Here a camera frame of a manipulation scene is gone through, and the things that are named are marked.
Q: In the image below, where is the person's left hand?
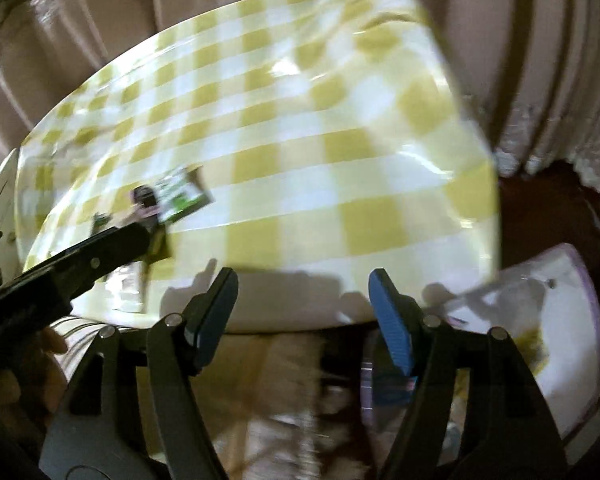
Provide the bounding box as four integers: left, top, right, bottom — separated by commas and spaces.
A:
0, 329, 71, 412

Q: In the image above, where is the white storage box purple rim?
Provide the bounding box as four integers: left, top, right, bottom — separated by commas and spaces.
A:
425, 242, 600, 441

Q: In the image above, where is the dark purple snack packet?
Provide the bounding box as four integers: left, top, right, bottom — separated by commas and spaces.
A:
132, 185, 161, 219

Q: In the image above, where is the yellow-green snack packet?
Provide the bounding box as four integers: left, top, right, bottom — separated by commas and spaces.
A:
517, 329, 552, 377

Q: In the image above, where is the green and white snack packet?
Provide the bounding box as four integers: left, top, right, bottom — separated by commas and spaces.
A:
156, 166, 216, 224

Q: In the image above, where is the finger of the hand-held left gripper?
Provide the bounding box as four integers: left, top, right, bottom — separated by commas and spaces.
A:
45, 222, 152, 306

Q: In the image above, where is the yellow checked tablecloth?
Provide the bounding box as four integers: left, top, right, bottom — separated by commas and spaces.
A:
17, 0, 503, 332

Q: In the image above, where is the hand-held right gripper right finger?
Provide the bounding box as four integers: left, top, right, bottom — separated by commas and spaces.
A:
369, 269, 566, 480

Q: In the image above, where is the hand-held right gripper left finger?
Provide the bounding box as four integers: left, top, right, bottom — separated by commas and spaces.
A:
45, 267, 239, 480

